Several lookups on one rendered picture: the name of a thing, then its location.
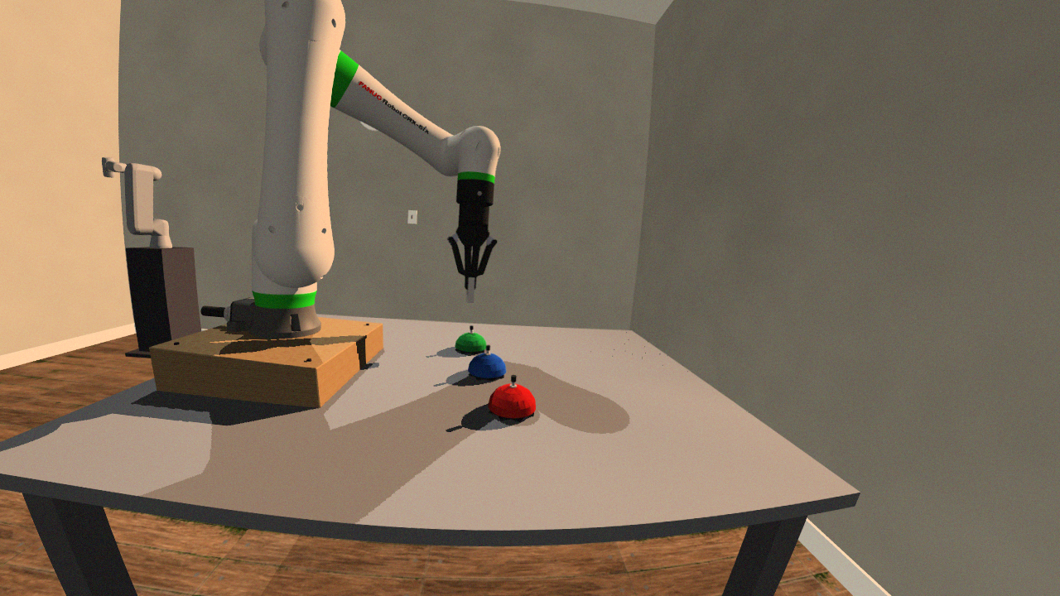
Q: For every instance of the blue desk bell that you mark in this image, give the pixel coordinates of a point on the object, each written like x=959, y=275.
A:
x=486, y=366

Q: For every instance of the red dome bell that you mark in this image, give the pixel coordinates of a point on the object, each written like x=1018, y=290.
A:
x=512, y=402

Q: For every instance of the green dome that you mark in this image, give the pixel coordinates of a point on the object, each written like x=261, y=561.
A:
x=471, y=342

